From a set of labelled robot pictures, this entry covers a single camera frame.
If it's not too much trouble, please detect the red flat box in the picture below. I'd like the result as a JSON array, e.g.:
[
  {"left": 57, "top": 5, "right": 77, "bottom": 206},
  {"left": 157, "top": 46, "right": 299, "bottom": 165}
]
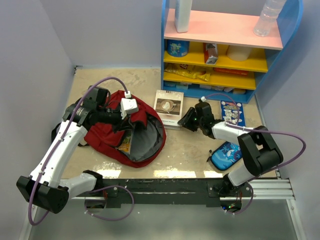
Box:
[{"left": 213, "top": 67, "right": 249, "bottom": 76}]

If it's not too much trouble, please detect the blue pencil case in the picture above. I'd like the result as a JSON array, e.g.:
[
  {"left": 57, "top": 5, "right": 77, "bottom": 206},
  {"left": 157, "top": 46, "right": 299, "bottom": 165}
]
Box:
[{"left": 206, "top": 142, "right": 243, "bottom": 171}]

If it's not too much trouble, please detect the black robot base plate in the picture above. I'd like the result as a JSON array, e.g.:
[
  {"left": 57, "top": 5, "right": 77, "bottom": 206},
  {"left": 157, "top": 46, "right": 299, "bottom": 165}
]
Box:
[{"left": 99, "top": 178, "right": 252, "bottom": 208}]

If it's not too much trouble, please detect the blue snack can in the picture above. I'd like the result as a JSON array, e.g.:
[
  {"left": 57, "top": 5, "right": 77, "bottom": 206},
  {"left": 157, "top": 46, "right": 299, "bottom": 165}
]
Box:
[{"left": 166, "top": 39, "right": 190, "bottom": 58}]

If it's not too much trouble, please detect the yellow chips bag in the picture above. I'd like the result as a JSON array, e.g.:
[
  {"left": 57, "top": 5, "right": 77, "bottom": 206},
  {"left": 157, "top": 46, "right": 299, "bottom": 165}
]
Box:
[{"left": 164, "top": 63, "right": 213, "bottom": 82}]

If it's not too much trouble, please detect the orange treehouse paperback book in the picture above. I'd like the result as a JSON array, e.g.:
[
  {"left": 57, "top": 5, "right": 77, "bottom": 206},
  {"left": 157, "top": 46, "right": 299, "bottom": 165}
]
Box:
[{"left": 117, "top": 130, "right": 133, "bottom": 154}]

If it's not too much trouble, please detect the white coffee photo notebook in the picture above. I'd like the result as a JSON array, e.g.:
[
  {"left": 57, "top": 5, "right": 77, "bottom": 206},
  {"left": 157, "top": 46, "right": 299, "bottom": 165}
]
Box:
[{"left": 153, "top": 90, "right": 184, "bottom": 130}]

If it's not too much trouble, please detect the orange silver snack packet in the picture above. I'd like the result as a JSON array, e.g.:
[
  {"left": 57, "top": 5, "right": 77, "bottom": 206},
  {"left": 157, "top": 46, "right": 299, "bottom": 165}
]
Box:
[{"left": 203, "top": 43, "right": 219, "bottom": 65}]

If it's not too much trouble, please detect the blue comic paperback book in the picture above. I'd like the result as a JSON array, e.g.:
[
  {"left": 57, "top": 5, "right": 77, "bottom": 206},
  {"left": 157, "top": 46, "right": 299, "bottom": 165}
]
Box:
[{"left": 220, "top": 101, "right": 246, "bottom": 127}]

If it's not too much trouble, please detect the blue yellow pink shelf unit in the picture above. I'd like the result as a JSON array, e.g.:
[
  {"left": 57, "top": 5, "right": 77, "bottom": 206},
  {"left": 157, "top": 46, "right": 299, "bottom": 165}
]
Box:
[{"left": 160, "top": 0, "right": 303, "bottom": 103}]

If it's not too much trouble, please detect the clear plastic water bottle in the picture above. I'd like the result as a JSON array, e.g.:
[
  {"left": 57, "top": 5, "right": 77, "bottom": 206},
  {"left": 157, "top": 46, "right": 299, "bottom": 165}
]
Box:
[{"left": 253, "top": 0, "right": 286, "bottom": 37}]

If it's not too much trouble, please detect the red backpack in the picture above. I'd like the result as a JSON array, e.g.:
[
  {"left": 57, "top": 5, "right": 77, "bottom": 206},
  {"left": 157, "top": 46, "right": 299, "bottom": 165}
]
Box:
[{"left": 50, "top": 89, "right": 167, "bottom": 169}]

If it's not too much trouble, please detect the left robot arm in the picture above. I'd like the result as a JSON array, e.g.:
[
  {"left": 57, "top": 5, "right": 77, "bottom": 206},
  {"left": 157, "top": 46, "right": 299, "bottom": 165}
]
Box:
[{"left": 16, "top": 86, "right": 166, "bottom": 214}]

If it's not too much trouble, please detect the white paper roll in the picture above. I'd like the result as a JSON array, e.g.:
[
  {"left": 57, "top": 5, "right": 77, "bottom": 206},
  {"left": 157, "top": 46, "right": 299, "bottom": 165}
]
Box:
[{"left": 226, "top": 45, "right": 253, "bottom": 62}]

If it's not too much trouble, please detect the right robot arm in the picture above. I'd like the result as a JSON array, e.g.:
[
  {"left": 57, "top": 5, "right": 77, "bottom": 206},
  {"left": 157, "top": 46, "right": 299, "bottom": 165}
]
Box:
[{"left": 188, "top": 102, "right": 284, "bottom": 197}]

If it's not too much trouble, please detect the white carton on shelf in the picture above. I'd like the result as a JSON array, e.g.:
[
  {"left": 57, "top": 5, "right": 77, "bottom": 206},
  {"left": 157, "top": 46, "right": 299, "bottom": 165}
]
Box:
[{"left": 174, "top": 0, "right": 193, "bottom": 33}]

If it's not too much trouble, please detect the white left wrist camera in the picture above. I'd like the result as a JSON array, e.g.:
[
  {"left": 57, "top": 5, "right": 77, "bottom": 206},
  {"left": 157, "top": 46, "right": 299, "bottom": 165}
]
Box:
[{"left": 120, "top": 91, "right": 139, "bottom": 120}]

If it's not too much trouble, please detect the aluminium rail frame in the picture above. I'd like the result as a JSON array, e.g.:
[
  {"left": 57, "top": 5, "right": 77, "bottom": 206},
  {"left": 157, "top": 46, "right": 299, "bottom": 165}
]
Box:
[{"left": 17, "top": 65, "right": 307, "bottom": 240}]

